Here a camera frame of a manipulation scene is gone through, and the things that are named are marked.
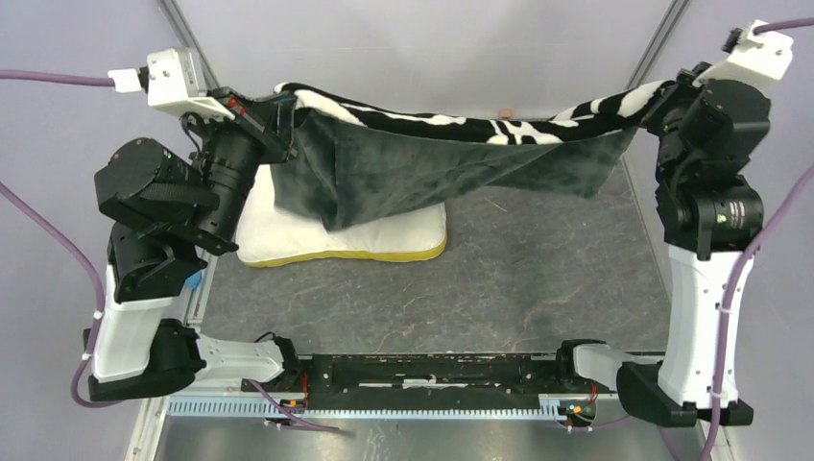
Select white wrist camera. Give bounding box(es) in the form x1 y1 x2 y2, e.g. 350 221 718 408
693 20 794 94
108 48 235 122

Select white pillow with yellow edge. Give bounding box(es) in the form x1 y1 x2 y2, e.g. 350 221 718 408
234 165 447 267

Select zebra striped pillowcase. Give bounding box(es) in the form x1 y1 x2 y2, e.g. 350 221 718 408
272 81 672 231

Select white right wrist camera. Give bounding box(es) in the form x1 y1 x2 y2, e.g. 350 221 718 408
693 20 794 94

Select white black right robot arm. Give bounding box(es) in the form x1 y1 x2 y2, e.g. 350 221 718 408
554 62 771 427

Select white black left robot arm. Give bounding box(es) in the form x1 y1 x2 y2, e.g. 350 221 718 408
86 88 302 403

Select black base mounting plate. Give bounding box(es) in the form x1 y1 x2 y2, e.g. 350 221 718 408
260 352 609 411

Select light blue cable comb strip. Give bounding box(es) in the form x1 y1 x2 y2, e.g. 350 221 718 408
166 397 566 422

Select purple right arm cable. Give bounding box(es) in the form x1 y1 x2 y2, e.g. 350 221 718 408
565 17 814 461

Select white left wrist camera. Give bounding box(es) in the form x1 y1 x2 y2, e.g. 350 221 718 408
108 48 235 122

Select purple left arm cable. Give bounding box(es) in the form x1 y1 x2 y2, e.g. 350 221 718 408
0 68 357 437

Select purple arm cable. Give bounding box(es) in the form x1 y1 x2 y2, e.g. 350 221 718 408
0 68 357 437
565 17 814 461

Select blue clip on wall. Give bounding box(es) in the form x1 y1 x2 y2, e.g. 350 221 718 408
184 272 202 290

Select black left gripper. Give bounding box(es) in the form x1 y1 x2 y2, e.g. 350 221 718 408
189 85 306 246

